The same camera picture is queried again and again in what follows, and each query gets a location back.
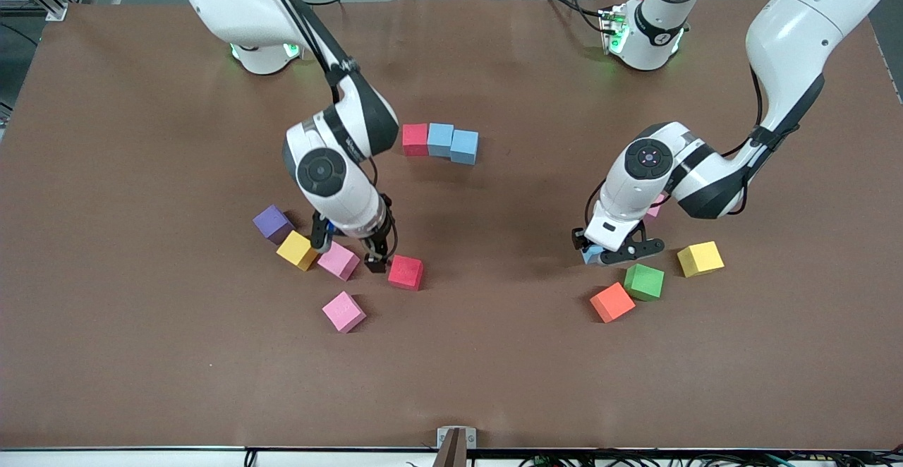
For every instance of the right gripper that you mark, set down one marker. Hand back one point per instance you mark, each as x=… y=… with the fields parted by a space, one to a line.
x=376 y=246

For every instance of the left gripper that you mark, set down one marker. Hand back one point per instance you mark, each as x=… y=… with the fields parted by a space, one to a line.
x=577 y=238

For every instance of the pink foam block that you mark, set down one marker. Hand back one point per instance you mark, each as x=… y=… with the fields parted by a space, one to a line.
x=342 y=264
x=343 y=311
x=656 y=207

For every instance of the blue foam block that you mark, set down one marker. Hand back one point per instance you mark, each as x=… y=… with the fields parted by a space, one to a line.
x=440 y=139
x=592 y=255
x=464 y=147

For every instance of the red foam block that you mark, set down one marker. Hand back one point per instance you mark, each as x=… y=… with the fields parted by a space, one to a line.
x=407 y=274
x=415 y=140

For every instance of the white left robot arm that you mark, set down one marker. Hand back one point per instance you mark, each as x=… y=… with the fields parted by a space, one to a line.
x=797 y=37

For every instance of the green foam block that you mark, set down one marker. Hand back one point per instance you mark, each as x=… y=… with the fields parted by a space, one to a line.
x=644 y=282

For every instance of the yellow foam block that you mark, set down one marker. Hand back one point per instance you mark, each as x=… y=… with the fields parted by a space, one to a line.
x=700 y=259
x=295 y=250

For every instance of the orange foam block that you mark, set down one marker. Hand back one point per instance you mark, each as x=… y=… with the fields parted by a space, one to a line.
x=611 y=302

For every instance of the purple foam block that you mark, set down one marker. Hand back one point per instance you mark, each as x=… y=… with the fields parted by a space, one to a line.
x=272 y=223

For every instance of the brown table cover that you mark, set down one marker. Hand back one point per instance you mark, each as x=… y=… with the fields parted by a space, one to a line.
x=494 y=368

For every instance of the white table edge strip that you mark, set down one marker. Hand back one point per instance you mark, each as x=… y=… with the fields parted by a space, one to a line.
x=141 y=458

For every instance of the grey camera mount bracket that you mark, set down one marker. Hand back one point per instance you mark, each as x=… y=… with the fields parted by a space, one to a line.
x=443 y=437

